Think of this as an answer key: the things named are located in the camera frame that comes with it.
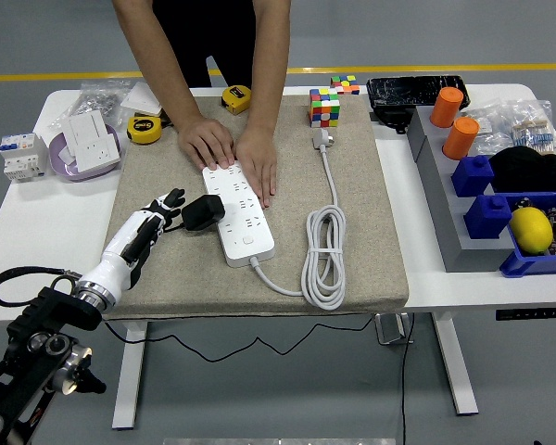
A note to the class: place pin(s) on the person's left hand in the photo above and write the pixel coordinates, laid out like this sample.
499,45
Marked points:
259,157

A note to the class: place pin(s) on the person's right hand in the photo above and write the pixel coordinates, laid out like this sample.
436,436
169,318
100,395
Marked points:
206,139

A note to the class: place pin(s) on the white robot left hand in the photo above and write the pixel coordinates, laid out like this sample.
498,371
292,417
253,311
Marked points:
120,250

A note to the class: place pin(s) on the black power plug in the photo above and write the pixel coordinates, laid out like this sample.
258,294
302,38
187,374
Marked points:
204,212

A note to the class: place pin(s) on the white power strip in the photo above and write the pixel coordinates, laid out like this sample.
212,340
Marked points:
248,232

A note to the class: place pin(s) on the person's right forearm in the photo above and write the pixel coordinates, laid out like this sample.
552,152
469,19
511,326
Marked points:
157,60

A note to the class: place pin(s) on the person's left forearm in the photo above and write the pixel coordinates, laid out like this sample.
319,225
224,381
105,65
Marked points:
269,69

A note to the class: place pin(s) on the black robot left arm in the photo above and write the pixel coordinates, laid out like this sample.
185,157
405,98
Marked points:
51,306

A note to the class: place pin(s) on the yellow tape measure black label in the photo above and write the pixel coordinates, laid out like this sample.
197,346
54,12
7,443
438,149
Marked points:
143,130

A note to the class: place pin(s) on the grey-brown mat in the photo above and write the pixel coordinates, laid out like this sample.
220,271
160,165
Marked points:
190,278

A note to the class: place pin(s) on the large colourful puzzle cube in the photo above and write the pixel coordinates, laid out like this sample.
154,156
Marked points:
324,107

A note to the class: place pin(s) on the person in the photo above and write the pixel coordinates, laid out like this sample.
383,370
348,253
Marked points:
208,37

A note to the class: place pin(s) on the small white piece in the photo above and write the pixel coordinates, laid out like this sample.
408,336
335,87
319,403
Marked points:
67,160

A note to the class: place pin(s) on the purple bowl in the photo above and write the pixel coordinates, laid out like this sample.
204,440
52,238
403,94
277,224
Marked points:
58,162

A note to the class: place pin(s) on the small colourful puzzle cube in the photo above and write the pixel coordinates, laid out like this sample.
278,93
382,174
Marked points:
345,85

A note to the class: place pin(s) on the clear bag of screws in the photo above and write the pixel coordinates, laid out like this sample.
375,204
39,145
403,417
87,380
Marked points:
99,99

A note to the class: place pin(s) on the white table leg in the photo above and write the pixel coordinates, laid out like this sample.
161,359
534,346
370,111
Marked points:
456,371
130,371

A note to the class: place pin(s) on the white circuit breaker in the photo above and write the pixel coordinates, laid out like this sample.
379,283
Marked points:
23,157

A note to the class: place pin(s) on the black plastic tray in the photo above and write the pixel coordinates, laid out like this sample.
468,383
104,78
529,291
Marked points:
408,90

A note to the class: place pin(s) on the grey stepped block holder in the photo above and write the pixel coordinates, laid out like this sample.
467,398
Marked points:
445,208

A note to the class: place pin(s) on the orange cylinder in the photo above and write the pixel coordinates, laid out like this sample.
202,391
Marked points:
447,107
461,137

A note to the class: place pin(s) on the blue block with knob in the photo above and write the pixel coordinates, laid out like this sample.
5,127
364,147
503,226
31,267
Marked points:
472,176
489,217

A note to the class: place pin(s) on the clear bag of small parts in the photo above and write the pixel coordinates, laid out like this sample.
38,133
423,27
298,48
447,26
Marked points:
489,134

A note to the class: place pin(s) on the black cloth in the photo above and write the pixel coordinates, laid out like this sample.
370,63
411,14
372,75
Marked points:
533,169

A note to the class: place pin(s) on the clear bag of resistors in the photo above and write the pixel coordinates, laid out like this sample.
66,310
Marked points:
535,127

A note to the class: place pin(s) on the blue plastic bin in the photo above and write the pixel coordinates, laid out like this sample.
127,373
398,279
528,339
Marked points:
519,266

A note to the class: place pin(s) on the yellow lemon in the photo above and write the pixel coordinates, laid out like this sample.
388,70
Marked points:
531,230

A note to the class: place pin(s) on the black table control panel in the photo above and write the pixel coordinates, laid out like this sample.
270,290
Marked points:
530,314

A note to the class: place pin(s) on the white square switch plate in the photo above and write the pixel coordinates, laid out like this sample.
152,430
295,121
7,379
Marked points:
143,98

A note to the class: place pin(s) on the white wall socket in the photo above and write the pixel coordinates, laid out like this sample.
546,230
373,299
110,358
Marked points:
97,153

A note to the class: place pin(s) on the white switch panel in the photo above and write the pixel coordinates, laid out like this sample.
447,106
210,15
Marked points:
88,127

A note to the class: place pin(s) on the silver metal bracket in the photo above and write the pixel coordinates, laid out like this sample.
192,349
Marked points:
391,330

